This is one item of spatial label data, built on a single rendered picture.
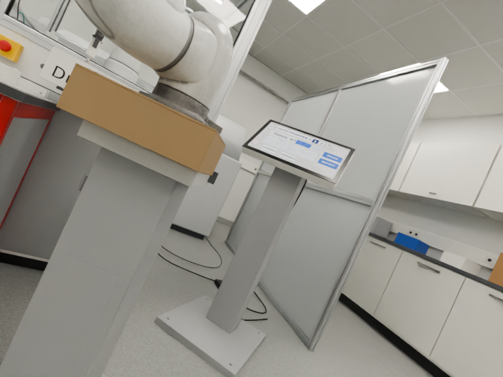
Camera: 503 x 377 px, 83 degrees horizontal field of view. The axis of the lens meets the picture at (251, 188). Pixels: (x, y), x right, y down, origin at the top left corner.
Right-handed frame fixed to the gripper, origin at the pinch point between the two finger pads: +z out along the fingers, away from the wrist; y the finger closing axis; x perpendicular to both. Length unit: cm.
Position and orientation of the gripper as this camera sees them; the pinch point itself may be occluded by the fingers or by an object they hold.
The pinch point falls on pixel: (93, 48)
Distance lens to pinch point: 130.8
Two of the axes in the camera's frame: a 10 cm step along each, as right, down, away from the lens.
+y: -5.7, -2.6, 7.8
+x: -7.1, -3.3, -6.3
